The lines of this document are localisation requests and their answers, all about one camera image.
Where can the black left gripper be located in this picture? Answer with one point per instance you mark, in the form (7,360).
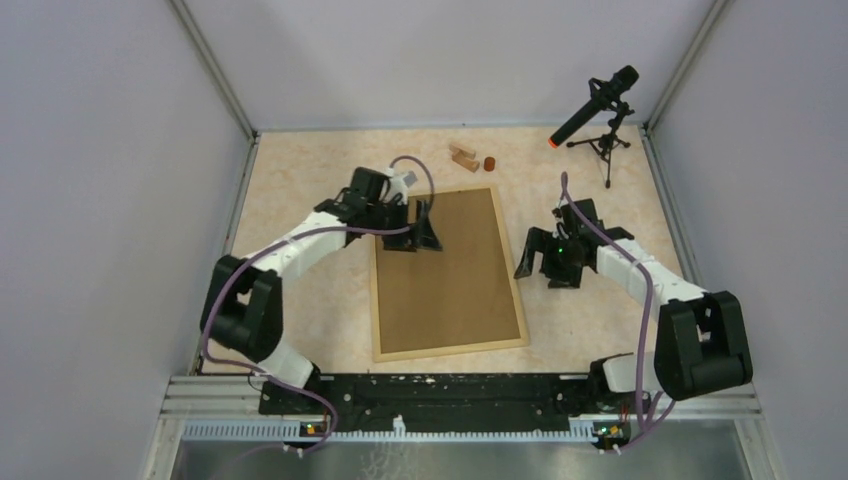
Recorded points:
(423,238)

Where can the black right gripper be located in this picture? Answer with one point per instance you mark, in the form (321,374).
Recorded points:
(539,239)

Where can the brown cardboard backing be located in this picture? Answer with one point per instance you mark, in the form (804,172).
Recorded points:
(450,285)

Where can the light wooden picture frame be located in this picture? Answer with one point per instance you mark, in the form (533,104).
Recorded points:
(517,298)

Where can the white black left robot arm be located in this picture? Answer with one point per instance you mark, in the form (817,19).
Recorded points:
(243,310)

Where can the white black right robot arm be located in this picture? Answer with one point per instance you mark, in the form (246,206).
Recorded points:
(701,344)

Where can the upright wooden block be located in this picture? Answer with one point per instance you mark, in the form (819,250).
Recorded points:
(466,162)

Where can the flat wooden block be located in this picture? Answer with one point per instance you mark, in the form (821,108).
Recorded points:
(461,149)

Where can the black microphone tripod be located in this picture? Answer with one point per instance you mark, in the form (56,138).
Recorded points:
(604,145)

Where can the black microphone orange tip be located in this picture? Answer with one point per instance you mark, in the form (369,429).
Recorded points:
(605,95)

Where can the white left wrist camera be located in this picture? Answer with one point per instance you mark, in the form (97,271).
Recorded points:
(398,187)

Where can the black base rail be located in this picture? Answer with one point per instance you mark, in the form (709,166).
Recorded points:
(449,403)

